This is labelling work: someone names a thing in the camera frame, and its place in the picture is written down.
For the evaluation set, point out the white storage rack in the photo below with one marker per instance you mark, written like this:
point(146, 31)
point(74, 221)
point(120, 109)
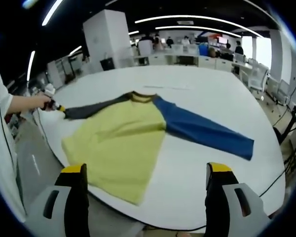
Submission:
point(64, 71)

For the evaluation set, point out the row of white desk cabinets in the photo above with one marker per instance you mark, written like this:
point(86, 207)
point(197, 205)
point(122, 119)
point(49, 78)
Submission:
point(207, 61)

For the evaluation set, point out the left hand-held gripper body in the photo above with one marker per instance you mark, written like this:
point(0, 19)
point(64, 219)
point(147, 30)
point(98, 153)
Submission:
point(49, 95)

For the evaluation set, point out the black bin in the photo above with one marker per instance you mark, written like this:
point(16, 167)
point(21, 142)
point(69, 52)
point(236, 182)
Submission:
point(107, 64)

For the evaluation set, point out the wall screen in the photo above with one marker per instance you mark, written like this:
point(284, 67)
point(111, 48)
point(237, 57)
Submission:
point(223, 40)

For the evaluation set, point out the white mesh office chair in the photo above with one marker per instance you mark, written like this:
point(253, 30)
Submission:
point(259, 77)

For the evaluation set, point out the long curved ceiling light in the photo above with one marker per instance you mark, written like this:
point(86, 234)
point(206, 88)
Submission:
point(199, 17)

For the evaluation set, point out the white square pillar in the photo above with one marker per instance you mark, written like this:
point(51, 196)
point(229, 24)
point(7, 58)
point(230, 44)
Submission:
point(106, 42)

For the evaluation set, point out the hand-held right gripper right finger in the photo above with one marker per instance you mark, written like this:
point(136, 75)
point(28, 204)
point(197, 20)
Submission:
point(227, 217)

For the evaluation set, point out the white window pillar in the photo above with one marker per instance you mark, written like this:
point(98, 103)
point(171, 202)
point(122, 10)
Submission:
point(278, 54)

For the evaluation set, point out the person's white shirt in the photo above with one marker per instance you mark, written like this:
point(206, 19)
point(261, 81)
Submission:
point(2, 148)

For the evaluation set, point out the yellow blue grey garment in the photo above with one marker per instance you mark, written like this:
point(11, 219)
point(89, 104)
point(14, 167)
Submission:
point(118, 143)

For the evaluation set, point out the blue container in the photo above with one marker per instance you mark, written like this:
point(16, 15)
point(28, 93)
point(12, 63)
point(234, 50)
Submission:
point(203, 50)

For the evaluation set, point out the white panel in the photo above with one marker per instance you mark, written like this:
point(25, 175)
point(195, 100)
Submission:
point(145, 47)

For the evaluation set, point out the person's left hand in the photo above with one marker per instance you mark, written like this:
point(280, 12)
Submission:
point(40, 102)

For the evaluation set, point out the short curved ceiling light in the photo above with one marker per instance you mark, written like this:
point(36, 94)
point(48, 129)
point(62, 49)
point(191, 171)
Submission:
point(199, 27)

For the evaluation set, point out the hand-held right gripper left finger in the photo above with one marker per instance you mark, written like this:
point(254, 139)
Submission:
point(51, 217)

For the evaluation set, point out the black tripod stand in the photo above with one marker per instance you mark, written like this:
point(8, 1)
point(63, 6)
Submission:
point(293, 123)

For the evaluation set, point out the ceiling light strip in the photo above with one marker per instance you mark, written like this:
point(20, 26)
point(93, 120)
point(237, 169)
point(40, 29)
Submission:
point(51, 12)
point(30, 65)
point(75, 50)

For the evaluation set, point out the grey office chair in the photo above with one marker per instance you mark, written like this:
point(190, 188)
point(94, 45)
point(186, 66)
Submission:
point(278, 90)

